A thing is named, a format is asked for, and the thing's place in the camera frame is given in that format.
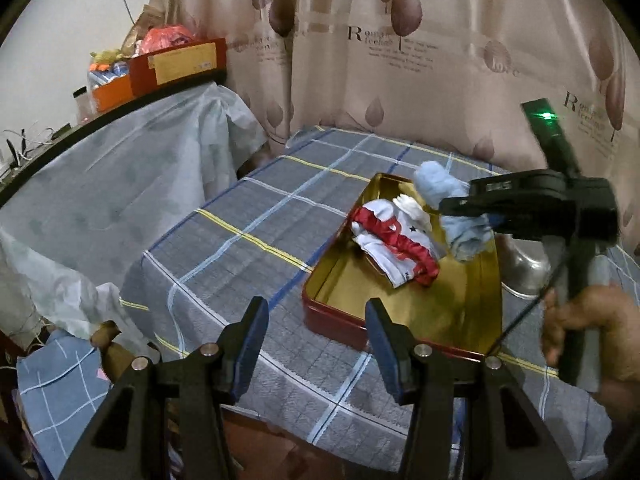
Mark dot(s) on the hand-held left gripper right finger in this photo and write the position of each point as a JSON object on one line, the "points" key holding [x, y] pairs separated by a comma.
{"points": [[384, 352]]}

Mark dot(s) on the pale patterned cover sheet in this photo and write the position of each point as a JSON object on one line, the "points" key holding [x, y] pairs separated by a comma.
{"points": [[125, 170]]}

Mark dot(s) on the orange plastic bag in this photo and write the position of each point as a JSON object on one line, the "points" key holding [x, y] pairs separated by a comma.
{"points": [[167, 37]]}

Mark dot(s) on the red cardboard box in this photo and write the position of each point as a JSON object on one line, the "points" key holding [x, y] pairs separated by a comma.
{"points": [[175, 62]]}

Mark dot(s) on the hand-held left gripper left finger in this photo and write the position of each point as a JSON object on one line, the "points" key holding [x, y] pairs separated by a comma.
{"points": [[253, 342]]}

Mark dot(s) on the black shelf board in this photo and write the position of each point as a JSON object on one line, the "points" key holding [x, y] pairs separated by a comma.
{"points": [[100, 122]]}

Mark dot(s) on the metal bowl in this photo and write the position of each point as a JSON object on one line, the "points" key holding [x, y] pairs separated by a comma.
{"points": [[527, 267]]}

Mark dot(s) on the brown wooden object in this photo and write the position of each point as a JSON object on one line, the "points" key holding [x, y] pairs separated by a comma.
{"points": [[117, 355]]}

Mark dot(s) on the red and white cloth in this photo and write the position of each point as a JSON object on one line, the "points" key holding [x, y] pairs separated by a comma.
{"points": [[395, 245]]}

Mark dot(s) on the brown paper bag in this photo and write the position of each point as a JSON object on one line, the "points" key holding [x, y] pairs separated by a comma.
{"points": [[145, 22]]}

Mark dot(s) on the orange cardboard box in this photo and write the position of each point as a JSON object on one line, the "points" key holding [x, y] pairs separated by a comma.
{"points": [[110, 95]]}

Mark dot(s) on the person's right hand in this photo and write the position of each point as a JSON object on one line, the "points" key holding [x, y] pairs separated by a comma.
{"points": [[595, 330]]}

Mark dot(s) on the light blue cloth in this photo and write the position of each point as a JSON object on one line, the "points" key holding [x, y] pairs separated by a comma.
{"points": [[440, 185]]}

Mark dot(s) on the clear plastic jar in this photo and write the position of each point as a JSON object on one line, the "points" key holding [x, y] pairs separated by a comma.
{"points": [[82, 105]]}

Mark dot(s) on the blue checked cloth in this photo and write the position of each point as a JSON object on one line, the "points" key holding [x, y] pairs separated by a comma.
{"points": [[55, 400]]}

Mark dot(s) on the small plush toy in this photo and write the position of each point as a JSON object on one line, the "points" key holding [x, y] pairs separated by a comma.
{"points": [[105, 56]]}

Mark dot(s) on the person's right forearm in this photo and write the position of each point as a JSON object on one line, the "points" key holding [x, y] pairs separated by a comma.
{"points": [[622, 420]]}

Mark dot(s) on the beige leaf print curtain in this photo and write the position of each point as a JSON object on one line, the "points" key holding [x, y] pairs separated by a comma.
{"points": [[425, 60]]}

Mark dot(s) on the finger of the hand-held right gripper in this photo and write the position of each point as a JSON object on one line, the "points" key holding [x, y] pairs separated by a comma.
{"points": [[525, 227], [500, 192]]}

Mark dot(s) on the red tin box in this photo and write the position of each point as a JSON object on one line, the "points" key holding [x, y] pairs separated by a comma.
{"points": [[450, 305]]}

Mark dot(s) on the blue and white packets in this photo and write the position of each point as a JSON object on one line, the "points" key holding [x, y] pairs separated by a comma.
{"points": [[107, 72]]}

